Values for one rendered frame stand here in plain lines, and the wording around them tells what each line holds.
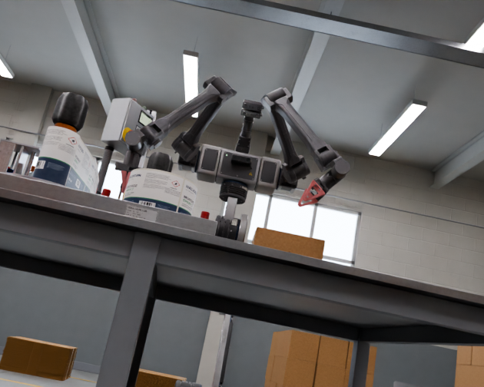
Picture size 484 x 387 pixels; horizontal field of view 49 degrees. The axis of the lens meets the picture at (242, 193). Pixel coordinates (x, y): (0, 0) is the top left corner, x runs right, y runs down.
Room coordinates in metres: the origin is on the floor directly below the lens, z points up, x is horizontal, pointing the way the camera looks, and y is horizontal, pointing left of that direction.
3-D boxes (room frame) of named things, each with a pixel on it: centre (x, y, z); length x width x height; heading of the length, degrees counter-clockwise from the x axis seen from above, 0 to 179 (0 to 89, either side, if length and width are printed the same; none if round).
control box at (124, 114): (2.07, 0.51, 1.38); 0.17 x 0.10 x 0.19; 151
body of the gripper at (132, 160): (1.89, 0.42, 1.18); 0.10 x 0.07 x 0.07; 96
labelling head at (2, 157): (1.86, 0.81, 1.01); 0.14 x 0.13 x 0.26; 96
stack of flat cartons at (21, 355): (5.93, 1.72, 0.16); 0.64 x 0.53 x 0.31; 96
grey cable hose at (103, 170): (2.08, 0.57, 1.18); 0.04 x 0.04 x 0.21
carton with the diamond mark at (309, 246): (2.35, -0.24, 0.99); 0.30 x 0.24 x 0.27; 90
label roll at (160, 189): (1.51, 0.23, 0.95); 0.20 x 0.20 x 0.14
